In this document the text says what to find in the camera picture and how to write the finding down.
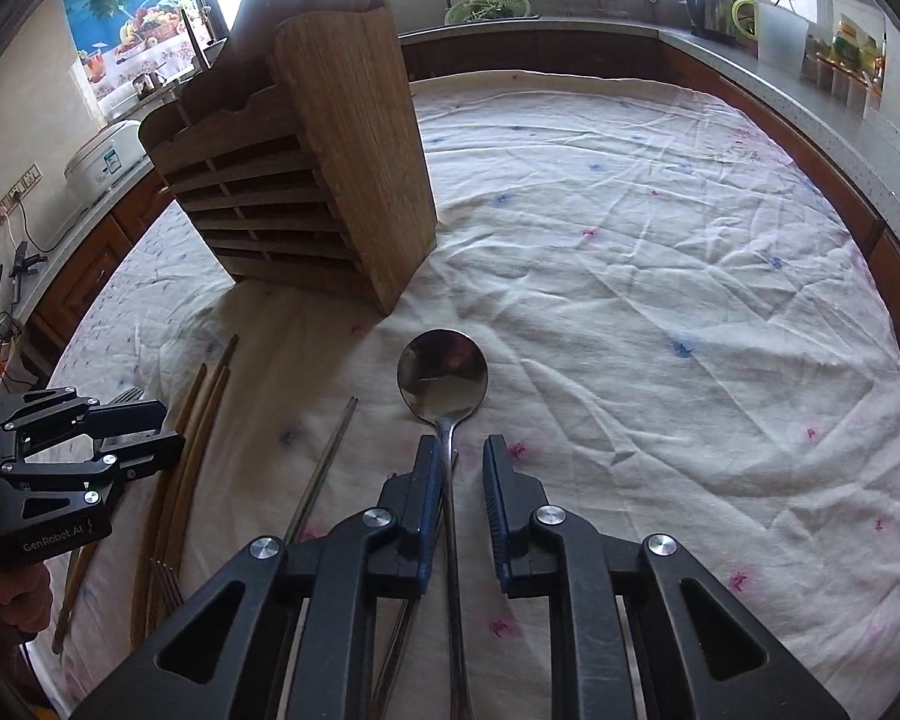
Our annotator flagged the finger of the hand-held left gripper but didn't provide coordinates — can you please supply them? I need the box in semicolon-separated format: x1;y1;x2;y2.
0;388;168;460
0;431;188;512

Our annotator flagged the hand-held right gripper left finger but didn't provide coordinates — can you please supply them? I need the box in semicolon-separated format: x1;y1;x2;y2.
71;433;445;720

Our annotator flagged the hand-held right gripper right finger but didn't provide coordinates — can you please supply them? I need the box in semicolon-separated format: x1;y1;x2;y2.
482;433;850;720

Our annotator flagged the wooden chopstick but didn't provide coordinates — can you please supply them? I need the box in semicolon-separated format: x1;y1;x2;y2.
144;335;239;635
150;367;231;616
51;532;102;655
130;364;209;652

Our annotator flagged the metal spoon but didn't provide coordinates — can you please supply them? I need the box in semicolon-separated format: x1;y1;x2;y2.
396;328;490;720

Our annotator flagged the wooden utensil holder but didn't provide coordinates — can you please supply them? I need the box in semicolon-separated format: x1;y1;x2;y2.
139;0;440;316

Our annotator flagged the person's left hand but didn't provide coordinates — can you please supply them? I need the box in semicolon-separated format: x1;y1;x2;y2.
0;559;55;642

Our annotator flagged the small black device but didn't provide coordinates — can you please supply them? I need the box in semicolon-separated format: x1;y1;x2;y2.
11;240;46;301

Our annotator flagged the white rice cooker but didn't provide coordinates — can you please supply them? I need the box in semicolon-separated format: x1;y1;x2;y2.
64;120;158;205

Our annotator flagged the white dotted tablecloth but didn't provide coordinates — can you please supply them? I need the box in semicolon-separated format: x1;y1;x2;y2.
45;69;900;720

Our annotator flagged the steel cup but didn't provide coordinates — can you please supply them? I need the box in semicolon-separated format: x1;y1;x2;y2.
131;64;177;102

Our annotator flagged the green colander with vegetables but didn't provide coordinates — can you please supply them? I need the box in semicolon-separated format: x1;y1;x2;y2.
444;0;541;25

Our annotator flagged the steel electric kettle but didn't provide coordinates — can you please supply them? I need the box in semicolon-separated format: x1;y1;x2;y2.
682;0;740;42

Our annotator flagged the row of condiment bottles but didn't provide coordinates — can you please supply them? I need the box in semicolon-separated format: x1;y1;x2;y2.
802;56;886;117

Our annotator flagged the green plastic basket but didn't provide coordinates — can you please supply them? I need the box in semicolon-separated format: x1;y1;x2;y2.
731;0;762;46

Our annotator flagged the white plastic jug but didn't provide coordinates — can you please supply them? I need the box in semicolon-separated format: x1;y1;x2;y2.
756;4;811;72

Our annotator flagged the black power cable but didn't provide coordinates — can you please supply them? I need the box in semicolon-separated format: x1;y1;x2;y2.
4;202;68;256

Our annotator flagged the wall power strip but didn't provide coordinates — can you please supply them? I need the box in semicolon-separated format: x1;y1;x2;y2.
0;163;44;222

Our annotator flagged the fruit wall poster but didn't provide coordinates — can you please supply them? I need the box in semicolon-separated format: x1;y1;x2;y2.
61;0;197;121

